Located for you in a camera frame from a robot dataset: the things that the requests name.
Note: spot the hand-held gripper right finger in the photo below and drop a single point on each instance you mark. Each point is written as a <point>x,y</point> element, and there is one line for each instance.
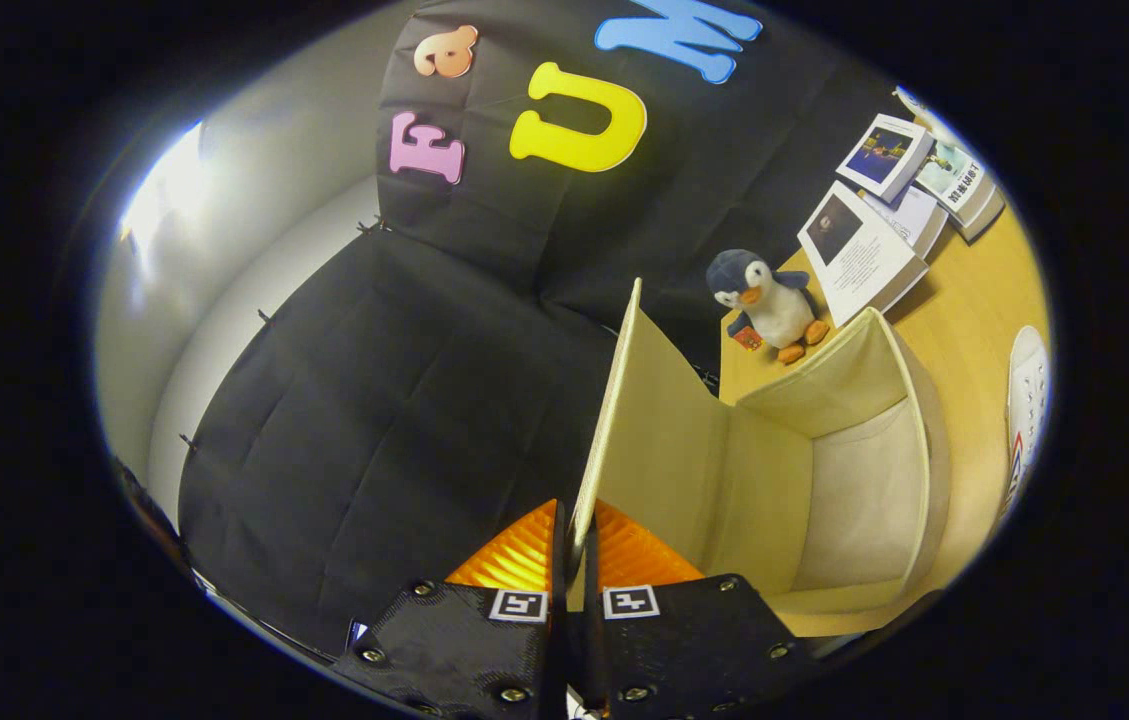
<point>591,575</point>

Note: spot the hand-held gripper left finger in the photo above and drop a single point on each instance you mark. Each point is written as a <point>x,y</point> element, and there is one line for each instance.
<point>559,565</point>

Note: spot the beige fabric storage box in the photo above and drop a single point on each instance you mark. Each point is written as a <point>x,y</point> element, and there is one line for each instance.
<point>664,450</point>

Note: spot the white canvas shoe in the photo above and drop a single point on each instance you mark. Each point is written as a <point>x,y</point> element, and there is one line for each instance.
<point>1029,400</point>

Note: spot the penguin plush toy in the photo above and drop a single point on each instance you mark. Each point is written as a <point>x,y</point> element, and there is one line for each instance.
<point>774,305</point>

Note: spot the white book with dark photo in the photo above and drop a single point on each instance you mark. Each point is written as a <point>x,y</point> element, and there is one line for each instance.
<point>859,255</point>

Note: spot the plain white book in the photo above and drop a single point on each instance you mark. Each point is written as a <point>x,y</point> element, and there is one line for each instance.
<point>919,215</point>

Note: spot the teal cover thick book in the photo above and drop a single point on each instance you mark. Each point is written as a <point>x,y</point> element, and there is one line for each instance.
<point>959,180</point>

